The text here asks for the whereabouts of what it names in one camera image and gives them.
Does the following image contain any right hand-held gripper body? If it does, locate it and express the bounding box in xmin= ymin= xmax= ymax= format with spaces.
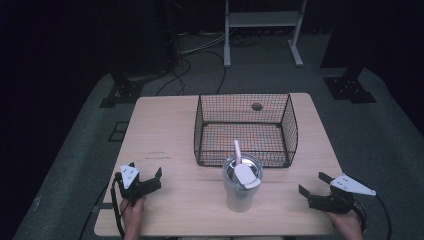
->
xmin=306 ymin=172 xmax=378 ymax=215

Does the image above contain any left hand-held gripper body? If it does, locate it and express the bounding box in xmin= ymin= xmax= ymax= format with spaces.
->
xmin=114 ymin=164 xmax=163 ymax=207

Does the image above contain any person's right hand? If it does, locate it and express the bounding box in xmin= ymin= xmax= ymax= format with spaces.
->
xmin=327 ymin=209 xmax=365 ymax=240

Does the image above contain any person's left hand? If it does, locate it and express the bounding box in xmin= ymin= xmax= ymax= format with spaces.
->
xmin=119 ymin=196 xmax=147 ymax=240

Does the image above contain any black floor tape rectangle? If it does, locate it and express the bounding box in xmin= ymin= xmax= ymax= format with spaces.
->
xmin=107 ymin=120 xmax=130 ymax=143

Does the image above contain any white tumbler with straw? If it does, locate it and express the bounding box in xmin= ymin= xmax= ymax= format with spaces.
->
xmin=222 ymin=139 xmax=265 ymax=214

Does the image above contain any black stand base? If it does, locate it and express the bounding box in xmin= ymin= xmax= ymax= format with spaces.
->
xmin=322 ymin=59 xmax=378 ymax=105
xmin=98 ymin=64 xmax=159 ymax=109

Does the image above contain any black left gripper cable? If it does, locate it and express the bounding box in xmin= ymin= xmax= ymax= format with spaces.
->
xmin=109 ymin=172 xmax=130 ymax=240

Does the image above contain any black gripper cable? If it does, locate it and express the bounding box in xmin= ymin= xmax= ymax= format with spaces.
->
xmin=109 ymin=172 xmax=130 ymax=240
xmin=352 ymin=194 xmax=393 ymax=240

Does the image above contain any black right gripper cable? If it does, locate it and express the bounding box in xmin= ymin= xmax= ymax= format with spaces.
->
xmin=352 ymin=194 xmax=393 ymax=240

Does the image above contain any black wire mesh basket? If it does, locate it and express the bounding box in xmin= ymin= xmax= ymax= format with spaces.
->
xmin=193 ymin=92 xmax=300 ymax=169

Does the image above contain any black floor cable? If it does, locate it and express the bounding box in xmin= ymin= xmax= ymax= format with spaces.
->
xmin=154 ymin=48 xmax=228 ymax=98

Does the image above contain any white floor cable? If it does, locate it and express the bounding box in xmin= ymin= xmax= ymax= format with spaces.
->
xmin=177 ymin=30 xmax=228 ymax=57

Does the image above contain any white metal stand frame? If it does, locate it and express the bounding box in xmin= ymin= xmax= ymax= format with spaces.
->
xmin=223 ymin=0 xmax=308 ymax=69

